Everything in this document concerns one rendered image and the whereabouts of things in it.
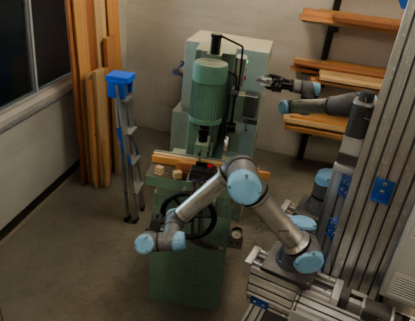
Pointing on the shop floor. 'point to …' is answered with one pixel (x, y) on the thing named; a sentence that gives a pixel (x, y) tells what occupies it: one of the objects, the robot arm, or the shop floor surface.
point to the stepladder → (118, 88)
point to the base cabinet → (190, 269)
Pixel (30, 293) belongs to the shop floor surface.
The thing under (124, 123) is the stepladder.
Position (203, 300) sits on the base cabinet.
